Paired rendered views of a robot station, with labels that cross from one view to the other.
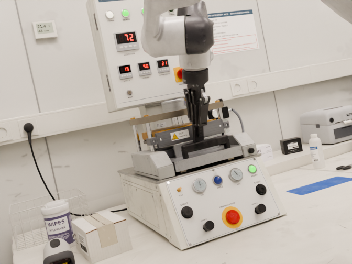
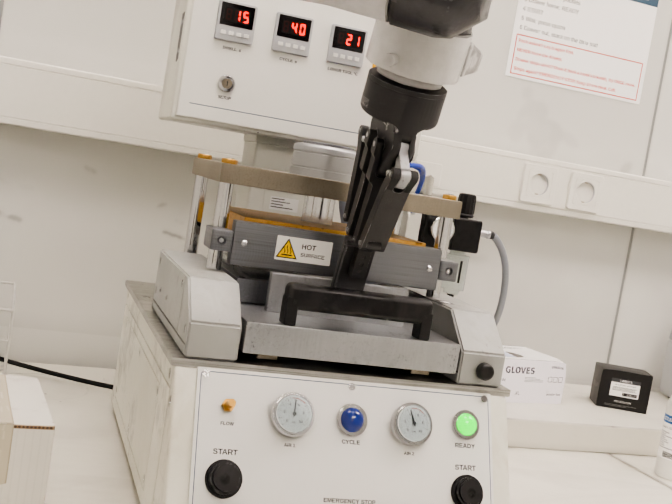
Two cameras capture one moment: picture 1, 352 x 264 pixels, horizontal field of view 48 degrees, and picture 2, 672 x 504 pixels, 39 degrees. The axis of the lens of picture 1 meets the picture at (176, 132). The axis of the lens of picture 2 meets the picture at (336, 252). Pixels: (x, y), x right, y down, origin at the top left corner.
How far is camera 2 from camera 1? 0.25 m
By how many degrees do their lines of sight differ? 3
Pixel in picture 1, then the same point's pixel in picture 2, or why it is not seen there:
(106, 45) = not seen: outside the picture
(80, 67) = not seen: outside the picture
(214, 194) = (325, 457)
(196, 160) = (315, 339)
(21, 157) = not seen: outside the picture
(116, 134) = (175, 185)
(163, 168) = (209, 327)
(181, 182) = (244, 386)
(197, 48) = (424, 14)
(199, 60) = (425, 57)
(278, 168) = (561, 436)
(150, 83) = (293, 79)
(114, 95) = (181, 76)
